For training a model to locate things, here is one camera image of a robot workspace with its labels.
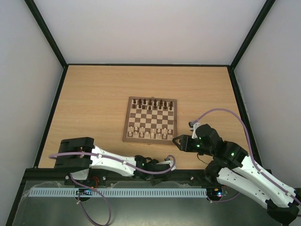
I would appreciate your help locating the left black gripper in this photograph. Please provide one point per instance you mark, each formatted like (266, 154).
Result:
(154, 182)

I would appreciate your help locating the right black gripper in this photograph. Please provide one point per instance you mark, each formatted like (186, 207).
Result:
(184, 143)

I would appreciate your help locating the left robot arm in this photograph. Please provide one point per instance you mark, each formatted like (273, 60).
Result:
(79, 155)

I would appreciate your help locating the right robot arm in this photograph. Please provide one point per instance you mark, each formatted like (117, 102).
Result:
(232, 166)

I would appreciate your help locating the wooden chess board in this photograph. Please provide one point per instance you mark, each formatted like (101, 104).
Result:
(150, 119)

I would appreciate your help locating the white slotted cable duct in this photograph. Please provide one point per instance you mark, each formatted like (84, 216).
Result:
(120, 192)

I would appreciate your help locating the black aluminium frame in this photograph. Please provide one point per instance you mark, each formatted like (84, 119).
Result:
(281, 215)

